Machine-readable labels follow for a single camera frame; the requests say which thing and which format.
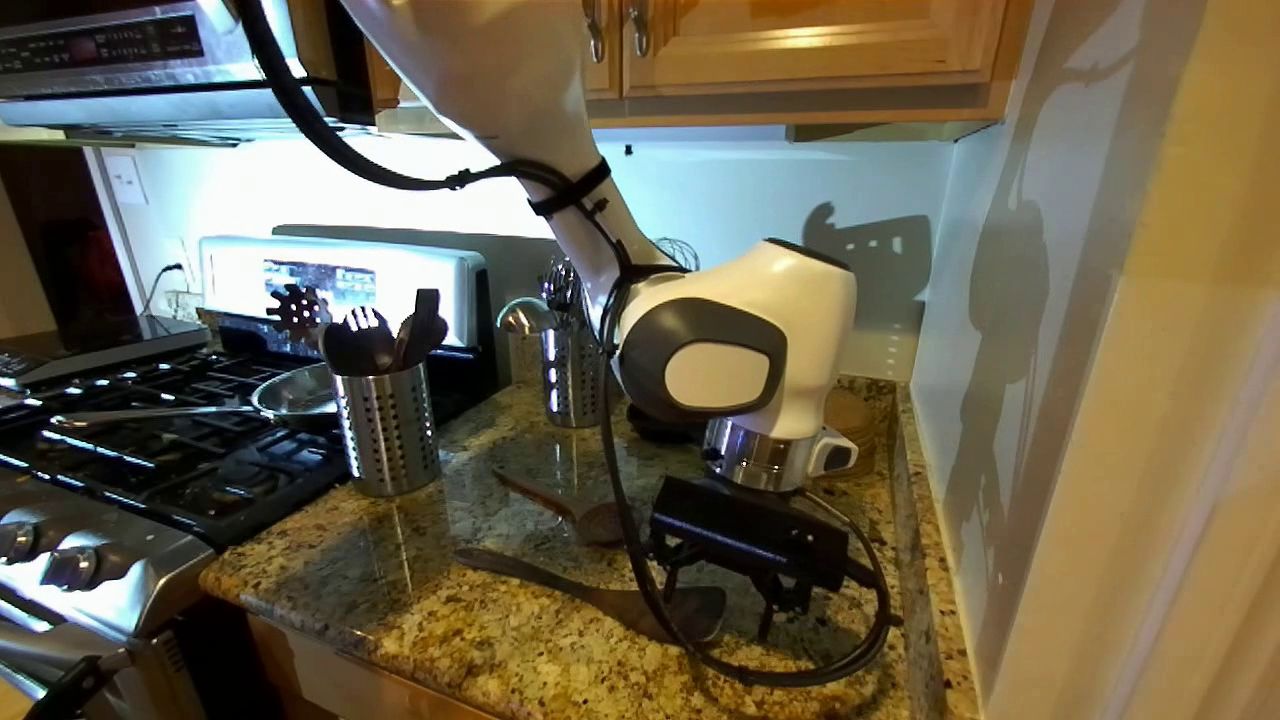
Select wooden base cabinet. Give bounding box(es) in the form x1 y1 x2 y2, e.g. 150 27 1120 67
245 608 513 720

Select stainless steel microwave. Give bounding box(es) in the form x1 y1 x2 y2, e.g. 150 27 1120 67
0 0 381 142

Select steel frying pan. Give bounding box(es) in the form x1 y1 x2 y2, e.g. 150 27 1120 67
44 359 344 441

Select stainless steel gas range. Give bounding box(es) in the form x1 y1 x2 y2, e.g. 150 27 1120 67
0 219 570 720

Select dark wooden utensil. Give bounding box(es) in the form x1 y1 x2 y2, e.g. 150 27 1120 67
392 284 458 374

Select white wall outlet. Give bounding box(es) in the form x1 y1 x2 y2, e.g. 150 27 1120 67
103 149 151 212

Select small steel cutlery holder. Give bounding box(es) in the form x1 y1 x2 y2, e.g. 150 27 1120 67
538 308 621 431

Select tall perforated steel cutlery holder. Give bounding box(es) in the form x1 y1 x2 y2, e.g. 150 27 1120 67
327 355 450 502

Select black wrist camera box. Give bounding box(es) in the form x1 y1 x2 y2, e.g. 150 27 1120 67
646 473 855 576

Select steel wire whisk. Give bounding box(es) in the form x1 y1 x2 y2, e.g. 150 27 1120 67
654 234 704 282

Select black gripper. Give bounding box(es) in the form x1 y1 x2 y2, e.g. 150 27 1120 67
658 535 821 648

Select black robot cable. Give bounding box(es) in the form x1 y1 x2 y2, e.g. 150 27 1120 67
229 0 899 693

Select light wooden wall cabinet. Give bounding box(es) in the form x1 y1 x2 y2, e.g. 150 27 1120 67
286 0 1042 132

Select black slotted turner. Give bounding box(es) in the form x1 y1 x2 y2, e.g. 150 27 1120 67
322 301 399 380

